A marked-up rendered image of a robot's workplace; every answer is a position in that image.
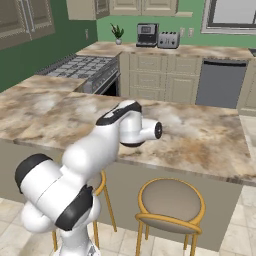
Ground black coffee machine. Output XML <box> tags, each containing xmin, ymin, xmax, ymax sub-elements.
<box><xmin>135</xmin><ymin>22</ymin><xmax>160</xmax><ymax>48</ymax></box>

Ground yellow stool with grey seat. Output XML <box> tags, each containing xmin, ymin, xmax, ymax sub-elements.
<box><xmin>51</xmin><ymin>169</ymin><xmax>118</xmax><ymax>252</ymax></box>
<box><xmin>134</xmin><ymin>177</ymin><xmax>207</xmax><ymax>256</ymax></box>

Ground kitchen island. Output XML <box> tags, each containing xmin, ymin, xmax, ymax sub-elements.
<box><xmin>0</xmin><ymin>74</ymin><xmax>256</xmax><ymax>252</ymax></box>

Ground grey-brown tall cupboard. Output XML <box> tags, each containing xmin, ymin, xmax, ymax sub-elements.
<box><xmin>0</xmin><ymin>0</ymin><xmax>56</xmax><ymax>52</ymax></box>

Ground beige wall cupboards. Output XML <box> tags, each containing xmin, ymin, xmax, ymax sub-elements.
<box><xmin>65</xmin><ymin>0</ymin><xmax>194</xmax><ymax>21</ymax></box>

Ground steel range with gas hob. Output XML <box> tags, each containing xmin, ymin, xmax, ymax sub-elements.
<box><xmin>35</xmin><ymin>54</ymin><xmax>121</xmax><ymax>98</ymax></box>

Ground green potted plant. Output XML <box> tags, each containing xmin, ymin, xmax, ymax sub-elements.
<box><xmin>110</xmin><ymin>23</ymin><xmax>125</xmax><ymax>46</ymax></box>

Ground beige base cupboards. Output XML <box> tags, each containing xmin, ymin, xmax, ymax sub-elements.
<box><xmin>118</xmin><ymin>51</ymin><xmax>256</xmax><ymax>117</ymax></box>

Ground grey dishwasher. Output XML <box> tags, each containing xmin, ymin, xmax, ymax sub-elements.
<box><xmin>195</xmin><ymin>58</ymin><xmax>249</xmax><ymax>110</ymax></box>

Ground silver toaster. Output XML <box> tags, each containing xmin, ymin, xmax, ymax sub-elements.
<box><xmin>157</xmin><ymin>31</ymin><xmax>181</xmax><ymax>50</ymax></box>

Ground window with grey frame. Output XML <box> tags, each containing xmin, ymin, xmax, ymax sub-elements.
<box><xmin>200</xmin><ymin>0</ymin><xmax>256</xmax><ymax>36</ymax></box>

